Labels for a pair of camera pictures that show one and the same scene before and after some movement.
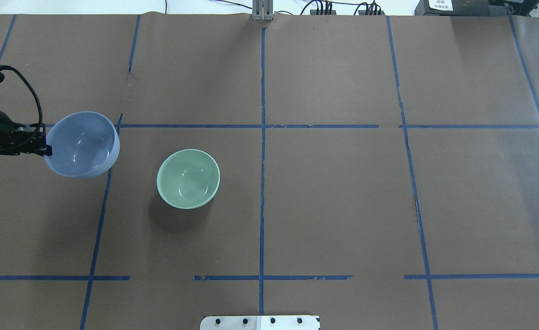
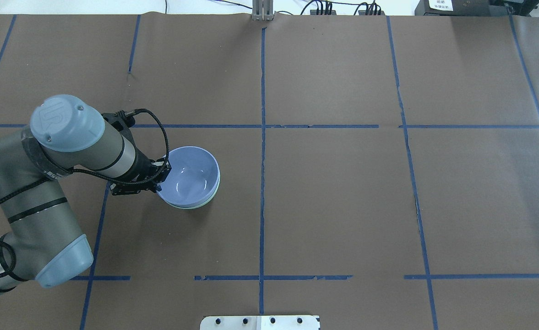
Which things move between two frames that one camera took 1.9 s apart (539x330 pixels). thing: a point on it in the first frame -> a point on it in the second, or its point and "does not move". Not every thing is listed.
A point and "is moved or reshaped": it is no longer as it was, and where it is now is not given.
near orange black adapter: [363, 12] does not move
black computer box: [476, 8] does not move
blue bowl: [84, 144] is moved or reshaped
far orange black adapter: [314, 12] does not move
